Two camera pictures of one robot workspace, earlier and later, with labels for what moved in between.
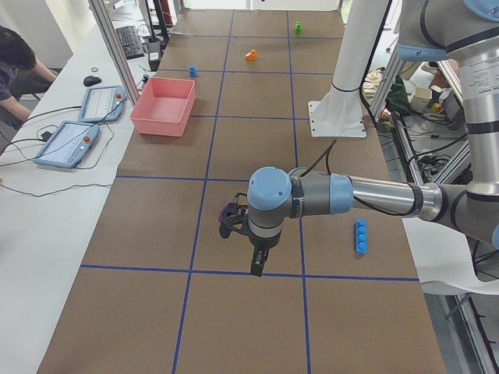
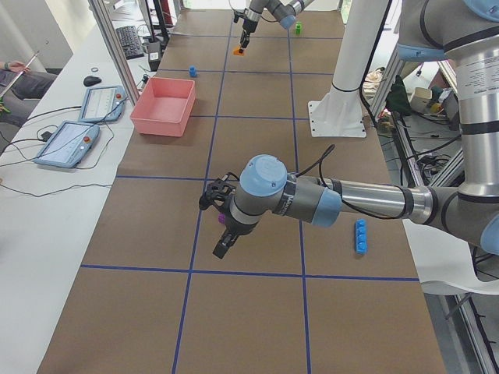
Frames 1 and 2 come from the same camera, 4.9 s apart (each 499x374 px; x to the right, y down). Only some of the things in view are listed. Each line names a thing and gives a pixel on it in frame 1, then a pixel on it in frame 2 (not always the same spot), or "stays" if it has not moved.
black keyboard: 129,40 stays
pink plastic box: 164,106 stays
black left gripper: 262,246 to 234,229
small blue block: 192,71 stays
